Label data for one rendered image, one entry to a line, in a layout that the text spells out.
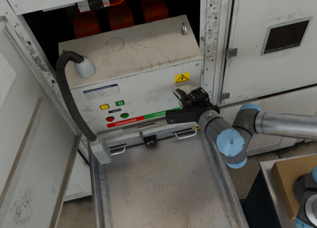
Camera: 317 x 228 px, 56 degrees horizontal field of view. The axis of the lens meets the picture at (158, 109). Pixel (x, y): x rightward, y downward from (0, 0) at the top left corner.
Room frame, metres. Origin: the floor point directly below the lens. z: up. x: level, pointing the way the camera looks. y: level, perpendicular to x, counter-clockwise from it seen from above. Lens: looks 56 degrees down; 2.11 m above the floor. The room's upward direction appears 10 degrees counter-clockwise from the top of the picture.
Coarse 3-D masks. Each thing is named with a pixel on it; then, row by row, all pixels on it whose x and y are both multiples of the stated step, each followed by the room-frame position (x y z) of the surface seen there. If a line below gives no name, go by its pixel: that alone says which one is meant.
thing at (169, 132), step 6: (180, 126) 0.71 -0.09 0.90; (186, 126) 0.70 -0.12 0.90; (198, 126) 0.70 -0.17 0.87; (156, 132) 0.70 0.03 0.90; (162, 132) 0.69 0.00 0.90; (168, 132) 0.69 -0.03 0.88; (180, 132) 0.70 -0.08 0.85; (132, 138) 0.69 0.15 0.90; (138, 138) 0.68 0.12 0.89; (156, 138) 0.69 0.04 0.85; (108, 144) 0.68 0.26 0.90; (114, 144) 0.68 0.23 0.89; (120, 144) 0.68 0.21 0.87; (126, 144) 0.68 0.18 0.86; (132, 144) 0.68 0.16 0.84
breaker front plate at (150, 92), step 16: (192, 64) 0.68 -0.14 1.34; (112, 80) 0.66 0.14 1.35; (128, 80) 0.67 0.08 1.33; (144, 80) 0.67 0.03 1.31; (160, 80) 0.68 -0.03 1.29; (192, 80) 0.69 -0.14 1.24; (80, 96) 0.66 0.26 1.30; (112, 96) 0.67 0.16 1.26; (128, 96) 0.67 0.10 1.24; (144, 96) 0.68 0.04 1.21; (160, 96) 0.68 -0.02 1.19; (80, 112) 0.66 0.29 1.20; (96, 112) 0.67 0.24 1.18; (128, 112) 0.68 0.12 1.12; (144, 112) 0.69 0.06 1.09; (96, 128) 0.67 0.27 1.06; (112, 128) 0.68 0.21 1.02; (128, 128) 0.68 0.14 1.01; (160, 128) 0.70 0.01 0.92
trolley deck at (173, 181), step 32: (128, 160) 0.61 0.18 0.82; (160, 160) 0.58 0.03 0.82; (192, 160) 0.56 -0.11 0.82; (128, 192) 0.46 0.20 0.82; (160, 192) 0.43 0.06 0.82; (192, 192) 0.41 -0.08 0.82; (96, 224) 0.35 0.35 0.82; (128, 224) 0.32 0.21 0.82; (160, 224) 0.30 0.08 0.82; (192, 224) 0.28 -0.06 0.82; (224, 224) 0.26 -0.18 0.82
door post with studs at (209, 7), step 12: (204, 0) 0.84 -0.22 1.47; (216, 0) 0.84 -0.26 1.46; (204, 12) 0.84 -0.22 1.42; (216, 12) 0.84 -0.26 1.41; (204, 24) 0.84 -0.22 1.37; (216, 24) 0.84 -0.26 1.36; (204, 36) 0.84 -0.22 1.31; (216, 36) 0.84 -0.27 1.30; (204, 48) 0.84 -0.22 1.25; (204, 60) 0.84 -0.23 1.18; (204, 72) 0.83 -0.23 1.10; (204, 84) 0.83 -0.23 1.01
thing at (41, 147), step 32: (0, 32) 0.74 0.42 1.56; (0, 64) 0.66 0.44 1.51; (32, 64) 0.77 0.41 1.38; (0, 96) 0.59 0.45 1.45; (32, 96) 0.72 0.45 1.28; (0, 128) 0.54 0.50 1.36; (32, 128) 0.61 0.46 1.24; (64, 128) 0.75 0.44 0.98; (0, 160) 0.46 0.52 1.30; (32, 160) 0.53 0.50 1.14; (64, 160) 0.64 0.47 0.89; (0, 192) 0.38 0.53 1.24; (32, 192) 0.44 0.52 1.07; (64, 192) 0.50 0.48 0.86; (0, 224) 0.29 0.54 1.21; (32, 224) 0.34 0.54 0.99
